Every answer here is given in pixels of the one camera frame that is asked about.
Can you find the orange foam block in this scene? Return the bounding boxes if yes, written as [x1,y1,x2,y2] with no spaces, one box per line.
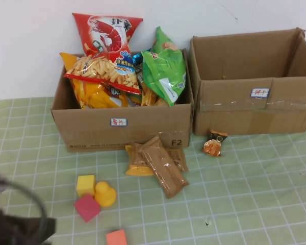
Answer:
[106,229,128,245]

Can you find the yellow glossy chips bag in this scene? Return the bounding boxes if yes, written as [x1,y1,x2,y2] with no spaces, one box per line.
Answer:
[87,83,130,109]

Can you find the dark orange fries snack bag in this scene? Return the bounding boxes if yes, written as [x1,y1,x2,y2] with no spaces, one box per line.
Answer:
[127,63,169,107]

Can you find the pink foam cube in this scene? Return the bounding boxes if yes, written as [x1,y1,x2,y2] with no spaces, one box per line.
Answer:
[74,193,101,223]

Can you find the yellow fries chips bag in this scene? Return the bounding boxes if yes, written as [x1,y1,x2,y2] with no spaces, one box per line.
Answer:
[59,52,105,110]

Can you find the brown printed biscuit pack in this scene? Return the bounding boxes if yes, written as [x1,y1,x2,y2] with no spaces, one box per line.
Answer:
[131,142,189,172]

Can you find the red shrimp chips bag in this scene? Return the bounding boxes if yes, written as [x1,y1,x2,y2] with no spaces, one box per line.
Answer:
[63,12,144,94]

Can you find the thick black camera cable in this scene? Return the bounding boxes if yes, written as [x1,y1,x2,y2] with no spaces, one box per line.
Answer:
[0,170,49,230]

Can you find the long plain brown snack pack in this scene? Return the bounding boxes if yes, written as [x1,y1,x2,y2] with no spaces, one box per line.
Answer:
[138,135,190,200]

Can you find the yellow cracker pack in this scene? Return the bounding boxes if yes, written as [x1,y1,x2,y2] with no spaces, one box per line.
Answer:
[124,144,155,177]

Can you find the white label on plain box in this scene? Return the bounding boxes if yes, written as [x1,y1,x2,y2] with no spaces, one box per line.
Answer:
[249,87,270,99]

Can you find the large plain cardboard box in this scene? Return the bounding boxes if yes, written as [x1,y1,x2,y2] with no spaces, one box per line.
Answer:
[188,27,306,137]

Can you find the green snack bag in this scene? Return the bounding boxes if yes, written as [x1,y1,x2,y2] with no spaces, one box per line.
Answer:
[141,26,187,108]

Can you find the yellow rubber duck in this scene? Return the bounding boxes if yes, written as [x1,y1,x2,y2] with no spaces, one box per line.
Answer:
[94,180,117,207]

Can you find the small orange black snack packet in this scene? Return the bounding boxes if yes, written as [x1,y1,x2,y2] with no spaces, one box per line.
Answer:
[201,129,229,158]

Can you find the blue foil snack bag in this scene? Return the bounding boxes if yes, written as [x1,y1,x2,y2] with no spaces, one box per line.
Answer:
[132,47,154,64]

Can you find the cardboard box printed F2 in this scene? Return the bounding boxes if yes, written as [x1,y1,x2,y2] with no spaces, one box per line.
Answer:
[50,48,194,153]

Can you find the yellow foam cube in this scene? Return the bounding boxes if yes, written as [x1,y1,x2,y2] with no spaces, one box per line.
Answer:
[76,175,97,198]

